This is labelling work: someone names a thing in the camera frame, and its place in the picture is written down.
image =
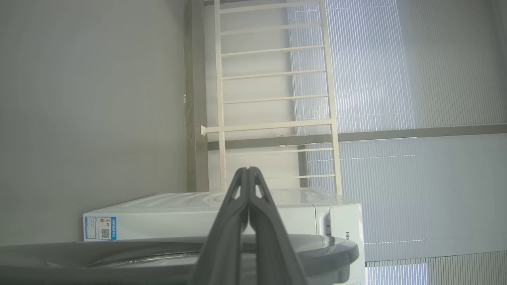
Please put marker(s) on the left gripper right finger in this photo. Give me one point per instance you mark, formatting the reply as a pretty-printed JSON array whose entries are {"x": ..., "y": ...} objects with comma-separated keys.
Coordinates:
[{"x": 273, "y": 245}]

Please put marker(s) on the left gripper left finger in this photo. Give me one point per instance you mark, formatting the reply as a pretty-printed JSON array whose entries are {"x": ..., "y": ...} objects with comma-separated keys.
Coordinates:
[{"x": 225, "y": 237}]

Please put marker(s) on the black round glass washer door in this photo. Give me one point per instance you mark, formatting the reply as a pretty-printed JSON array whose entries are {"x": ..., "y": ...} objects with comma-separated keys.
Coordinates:
[{"x": 119, "y": 257}]

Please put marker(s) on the white front-load washing machine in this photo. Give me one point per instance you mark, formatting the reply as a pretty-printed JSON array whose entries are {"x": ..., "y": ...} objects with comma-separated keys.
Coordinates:
[{"x": 178, "y": 213}]

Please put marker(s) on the white drying rack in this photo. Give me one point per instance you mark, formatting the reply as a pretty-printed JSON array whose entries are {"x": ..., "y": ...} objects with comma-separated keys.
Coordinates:
[{"x": 273, "y": 126}]

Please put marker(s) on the blue energy label sticker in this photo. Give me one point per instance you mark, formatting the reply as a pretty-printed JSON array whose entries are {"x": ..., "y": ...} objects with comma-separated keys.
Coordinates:
[{"x": 100, "y": 228}]

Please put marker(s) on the white window blind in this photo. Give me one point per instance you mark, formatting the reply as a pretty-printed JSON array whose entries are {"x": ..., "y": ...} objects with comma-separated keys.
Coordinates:
[{"x": 396, "y": 59}]

